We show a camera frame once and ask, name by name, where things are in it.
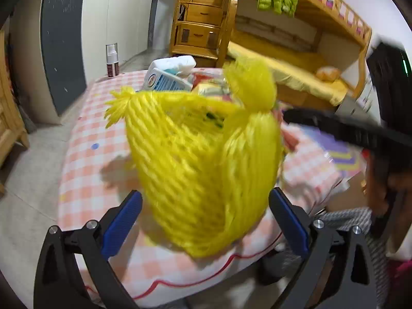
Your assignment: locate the yellow foam fruit net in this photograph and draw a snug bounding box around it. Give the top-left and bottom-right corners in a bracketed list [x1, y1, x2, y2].
[105, 57, 284, 259]

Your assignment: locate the white foam block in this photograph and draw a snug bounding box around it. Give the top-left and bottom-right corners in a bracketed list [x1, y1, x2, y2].
[148, 55, 196, 76]

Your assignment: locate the person's right hand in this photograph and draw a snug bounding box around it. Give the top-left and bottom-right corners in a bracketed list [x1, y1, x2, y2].
[366, 155, 411, 222]

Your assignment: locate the rainbow floor rug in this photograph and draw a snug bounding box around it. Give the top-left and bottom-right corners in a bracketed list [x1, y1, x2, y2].
[302, 127, 365, 178]

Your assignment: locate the yellow bed sheet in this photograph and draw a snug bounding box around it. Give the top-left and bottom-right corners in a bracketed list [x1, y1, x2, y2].
[228, 41, 348, 106]

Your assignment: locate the brown cardboard sheet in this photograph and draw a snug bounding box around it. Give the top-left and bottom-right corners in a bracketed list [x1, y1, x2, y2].
[326, 172, 367, 212]

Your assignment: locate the orange plush toy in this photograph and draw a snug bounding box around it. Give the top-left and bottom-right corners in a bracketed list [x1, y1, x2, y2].
[315, 66, 341, 82]

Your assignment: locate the wooden bunk bed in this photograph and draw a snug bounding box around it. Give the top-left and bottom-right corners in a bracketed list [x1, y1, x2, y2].
[219, 0, 372, 109]

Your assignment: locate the pink checkered tablecloth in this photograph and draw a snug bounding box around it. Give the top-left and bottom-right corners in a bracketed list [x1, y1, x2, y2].
[57, 67, 345, 301]

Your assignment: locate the wooden cabinet with drawers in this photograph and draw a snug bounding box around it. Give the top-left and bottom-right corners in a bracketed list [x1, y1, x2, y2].
[0, 29, 31, 197]

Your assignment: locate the wooden stair drawer unit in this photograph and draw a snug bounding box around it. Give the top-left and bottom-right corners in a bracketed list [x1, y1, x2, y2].
[169, 0, 228, 68]

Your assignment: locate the blue white carton box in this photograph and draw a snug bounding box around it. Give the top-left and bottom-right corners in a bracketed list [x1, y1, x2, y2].
[142, 68, 193, 91]

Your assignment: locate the white spray bottle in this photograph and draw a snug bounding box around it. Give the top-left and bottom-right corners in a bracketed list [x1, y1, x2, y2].
[106, 43, 119, 78]

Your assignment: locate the grey and white wardrobe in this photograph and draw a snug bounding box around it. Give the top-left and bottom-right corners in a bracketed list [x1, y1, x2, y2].
[40, 0, 155, 115]

